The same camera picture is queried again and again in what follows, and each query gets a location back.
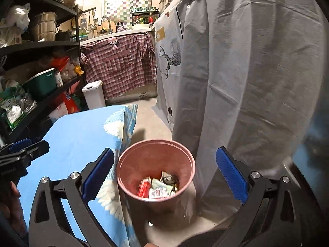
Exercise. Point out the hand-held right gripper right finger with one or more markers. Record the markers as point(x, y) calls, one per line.
point(231, 175)

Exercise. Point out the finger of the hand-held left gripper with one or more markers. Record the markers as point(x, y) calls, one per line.
point(36, 148)
point(19, 144)

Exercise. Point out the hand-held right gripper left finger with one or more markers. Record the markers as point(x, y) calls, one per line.
point(99, 175)

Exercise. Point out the pink plastic bin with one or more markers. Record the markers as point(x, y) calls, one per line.
point(133, 164)

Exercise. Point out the red carton box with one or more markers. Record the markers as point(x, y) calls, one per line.
point(143, 189)

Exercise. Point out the black fabric band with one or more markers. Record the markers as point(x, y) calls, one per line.
point(170, 180)

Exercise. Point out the red white crushed carton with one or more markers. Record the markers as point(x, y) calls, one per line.
point(158, 193)

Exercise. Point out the person's left hand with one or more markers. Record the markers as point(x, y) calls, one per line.
point(12, 211)

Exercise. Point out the green packaged food bags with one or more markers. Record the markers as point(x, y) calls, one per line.
point(12, 108)

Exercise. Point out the blue patterned tablecloth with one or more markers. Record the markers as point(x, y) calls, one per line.
point(77, 136)

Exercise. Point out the red white rice sack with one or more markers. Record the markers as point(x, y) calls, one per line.
point(64, 106)

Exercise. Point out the green storage box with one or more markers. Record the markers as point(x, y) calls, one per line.
point(41, 82)

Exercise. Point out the white labelled jar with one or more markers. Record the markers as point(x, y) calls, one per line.
point(58, 79)

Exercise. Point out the white pedal bin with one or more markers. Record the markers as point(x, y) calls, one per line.
point(93, 95)

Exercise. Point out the bag of garlic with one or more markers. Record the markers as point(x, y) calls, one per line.
point(68, 70)

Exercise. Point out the yellow plastic toy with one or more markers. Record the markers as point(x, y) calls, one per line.
point(78, 70)

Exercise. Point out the orange red packaging bag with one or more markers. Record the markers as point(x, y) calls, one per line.
point(60, 62)

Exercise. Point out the black metal shelf rack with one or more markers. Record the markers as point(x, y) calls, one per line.
point(38, 45)

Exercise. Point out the grey cloth cover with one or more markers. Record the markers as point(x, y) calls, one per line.
point(244, 69)

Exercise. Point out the red plaid shirt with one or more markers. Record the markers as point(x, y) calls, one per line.
point(120, 64)

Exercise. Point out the deer printed cloth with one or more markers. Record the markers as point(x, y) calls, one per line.
point(164, 82)

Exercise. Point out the dark cooking pot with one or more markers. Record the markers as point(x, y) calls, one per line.
point(63, 35)

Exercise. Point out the stacked steel pots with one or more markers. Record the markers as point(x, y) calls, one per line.
point(45, 27)

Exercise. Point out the white plastic bag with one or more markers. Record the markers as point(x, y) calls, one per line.
point(16, 15)

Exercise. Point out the wooden cutting board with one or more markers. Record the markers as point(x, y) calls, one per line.
point(99, 29)

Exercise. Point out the hanging kitchen utensils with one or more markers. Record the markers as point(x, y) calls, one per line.
point(90, 20)

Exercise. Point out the white kitchen counter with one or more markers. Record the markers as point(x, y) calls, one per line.
point(123, 32)

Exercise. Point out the chrome kitchen faucet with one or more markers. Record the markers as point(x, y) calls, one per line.
point(104, 20)

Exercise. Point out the small pink red bottle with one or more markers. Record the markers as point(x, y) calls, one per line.
point(119, 27)

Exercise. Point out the white bowl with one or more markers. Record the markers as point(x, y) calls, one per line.
point(140, 27)

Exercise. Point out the black spice rack with bottles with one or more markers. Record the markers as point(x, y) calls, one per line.
point(145, 15)

